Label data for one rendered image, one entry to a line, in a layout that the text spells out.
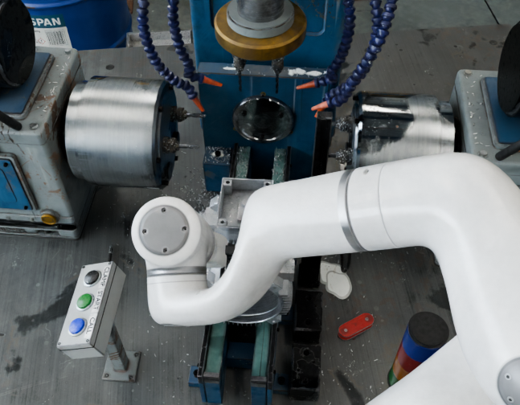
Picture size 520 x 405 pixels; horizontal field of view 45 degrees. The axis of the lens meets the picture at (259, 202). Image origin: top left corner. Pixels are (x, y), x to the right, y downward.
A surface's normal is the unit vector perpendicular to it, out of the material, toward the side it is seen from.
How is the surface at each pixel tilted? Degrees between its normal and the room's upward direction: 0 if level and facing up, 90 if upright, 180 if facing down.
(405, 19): 0
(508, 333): 40
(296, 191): 31
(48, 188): 89
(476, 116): 0
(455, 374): 12
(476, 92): 0
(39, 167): 89
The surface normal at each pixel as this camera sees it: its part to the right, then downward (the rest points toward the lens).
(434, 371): -0.31, -0.80
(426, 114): -0.02, -0.50
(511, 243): -0.26, -0.51
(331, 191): -0.53, -0.49
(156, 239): -0.07, -0.14
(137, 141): -0.07, 0.20
